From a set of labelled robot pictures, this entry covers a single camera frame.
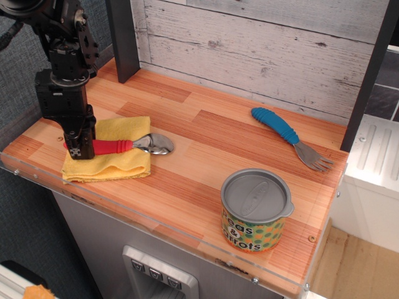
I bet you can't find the white ridged side counter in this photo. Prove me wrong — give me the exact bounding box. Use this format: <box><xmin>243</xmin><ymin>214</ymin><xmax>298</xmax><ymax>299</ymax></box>
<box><xmin>329</xmin><ymin>115</ymin><xmax>398</xmax><ymax>252</ymax></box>

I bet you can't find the grey toy fridge cabinet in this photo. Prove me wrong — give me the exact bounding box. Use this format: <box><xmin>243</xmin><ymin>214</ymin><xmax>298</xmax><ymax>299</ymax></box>
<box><xmin>54</xmin><ymin>192</ymin><xmax>281</xmax><ymax>298</ymax></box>

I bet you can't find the red handled metal spoon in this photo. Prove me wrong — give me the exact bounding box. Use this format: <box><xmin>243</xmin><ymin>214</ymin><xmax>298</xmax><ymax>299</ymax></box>
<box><xmin>63</xmin><ymin>133</ymin><xmax>175</xmax><ymax>156</ymax></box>

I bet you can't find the blue handled metal fork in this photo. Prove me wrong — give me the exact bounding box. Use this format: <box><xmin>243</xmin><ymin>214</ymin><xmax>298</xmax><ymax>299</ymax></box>
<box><xmin>251</xmin><ymin>107</ymin><xmax>334</xmax><ymax>172</ymax></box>

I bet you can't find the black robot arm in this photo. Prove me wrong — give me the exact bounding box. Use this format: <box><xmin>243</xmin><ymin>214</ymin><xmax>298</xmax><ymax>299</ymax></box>
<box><xmin>1</xmin><ymin>1</ymin><xmax>99</xmax><ymax>159</ymax></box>

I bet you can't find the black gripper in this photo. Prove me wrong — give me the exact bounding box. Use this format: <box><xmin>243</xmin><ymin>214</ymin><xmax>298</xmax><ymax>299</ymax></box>
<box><xmin>34</xmin><ymin>70</ymin><xmax>96</xmax><ymax>159</ymax></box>

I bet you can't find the black right vertical post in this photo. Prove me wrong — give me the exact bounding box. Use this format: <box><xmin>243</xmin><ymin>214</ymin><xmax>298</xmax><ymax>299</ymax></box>
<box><xmin>340</xmin><ymin>0</ymin><xmax>398</xmax><ymax>153</ymax></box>

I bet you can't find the silver dispenser panel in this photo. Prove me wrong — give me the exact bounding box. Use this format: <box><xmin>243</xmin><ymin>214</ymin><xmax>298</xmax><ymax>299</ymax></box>
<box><xmin>122</xmin><ymin>245</ymin><xmax>200</xmax><ymax>298</ymax></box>

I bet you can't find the peas and carrots can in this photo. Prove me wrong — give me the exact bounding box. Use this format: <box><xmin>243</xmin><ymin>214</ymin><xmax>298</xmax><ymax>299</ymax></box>
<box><xmin>221</xmin><ymin>168</ymin><xmax>294</xmax><ymax>253</ymax></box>

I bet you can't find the orange object bottom left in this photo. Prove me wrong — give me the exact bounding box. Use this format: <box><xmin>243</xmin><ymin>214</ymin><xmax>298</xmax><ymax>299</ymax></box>
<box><xmin>22</xmin><ymin>285</ymin><xmax>55</xmax><ymax>299</ymax></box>

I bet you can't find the yellow folded cloth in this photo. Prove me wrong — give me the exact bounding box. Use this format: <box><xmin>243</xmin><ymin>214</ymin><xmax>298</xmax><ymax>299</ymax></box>
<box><xmin>62</xmin><ymin>116</ymin><xmax>151</xmax><ymax>183</ymax></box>

